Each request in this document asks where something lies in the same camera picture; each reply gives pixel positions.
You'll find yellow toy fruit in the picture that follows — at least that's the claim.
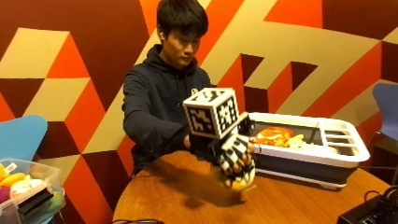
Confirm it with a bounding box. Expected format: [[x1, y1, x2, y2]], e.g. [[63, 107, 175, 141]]
[[226, 176, 256, 192]]

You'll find orange toy food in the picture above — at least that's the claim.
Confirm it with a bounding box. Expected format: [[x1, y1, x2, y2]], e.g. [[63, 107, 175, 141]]
[[252, 126, 296, 148]]

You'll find white cube of black markers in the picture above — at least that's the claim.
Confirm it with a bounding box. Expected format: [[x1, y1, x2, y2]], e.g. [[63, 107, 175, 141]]
[[182, 87, 242, 140]]

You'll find pale yellow toy food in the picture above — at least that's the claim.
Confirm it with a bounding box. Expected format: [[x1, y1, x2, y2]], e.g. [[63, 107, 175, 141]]
[[288, 133, 319, 150]]

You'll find white and grey dish rack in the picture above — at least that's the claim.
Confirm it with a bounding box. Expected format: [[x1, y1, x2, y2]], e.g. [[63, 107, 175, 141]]
[[247, 111, 372, 191]]

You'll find the person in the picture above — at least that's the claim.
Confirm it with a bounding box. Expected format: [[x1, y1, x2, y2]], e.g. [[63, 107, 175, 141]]
[[123, 0, 216, 179]]

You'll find black electronic device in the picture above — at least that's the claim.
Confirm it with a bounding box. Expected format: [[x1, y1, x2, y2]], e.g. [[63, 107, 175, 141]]
[[336, 185, 398, 224]]

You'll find violet blue chair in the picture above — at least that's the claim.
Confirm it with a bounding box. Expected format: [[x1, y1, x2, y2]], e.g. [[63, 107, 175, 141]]
[[371, 81, 398, 162]]

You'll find green soft toy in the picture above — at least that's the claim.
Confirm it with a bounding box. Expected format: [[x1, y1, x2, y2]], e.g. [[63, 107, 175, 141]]
[[42, 189, 67, 213]]

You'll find clear plastic bin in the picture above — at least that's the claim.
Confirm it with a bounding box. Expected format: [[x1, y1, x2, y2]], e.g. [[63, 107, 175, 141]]
[[0, 157, 67, 224]]

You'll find black box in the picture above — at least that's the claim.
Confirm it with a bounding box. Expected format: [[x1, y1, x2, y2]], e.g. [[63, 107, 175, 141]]
[[17, 187, 55, 217]]

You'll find white soft toy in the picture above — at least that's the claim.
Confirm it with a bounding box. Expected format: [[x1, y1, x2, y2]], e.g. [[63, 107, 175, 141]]
[[10, 178, 46, 199]]

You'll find light blue chair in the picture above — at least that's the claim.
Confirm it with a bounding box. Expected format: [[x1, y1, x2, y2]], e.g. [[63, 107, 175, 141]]
[[0, 114, 50, 162]]

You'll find yellow soft toy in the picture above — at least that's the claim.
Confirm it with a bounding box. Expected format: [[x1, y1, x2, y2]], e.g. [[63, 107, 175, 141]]
[[0, 172, 29, 189]]

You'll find purple soft toy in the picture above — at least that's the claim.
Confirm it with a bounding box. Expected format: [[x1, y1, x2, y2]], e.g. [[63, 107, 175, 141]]
[[0, 186, 13, 205]]

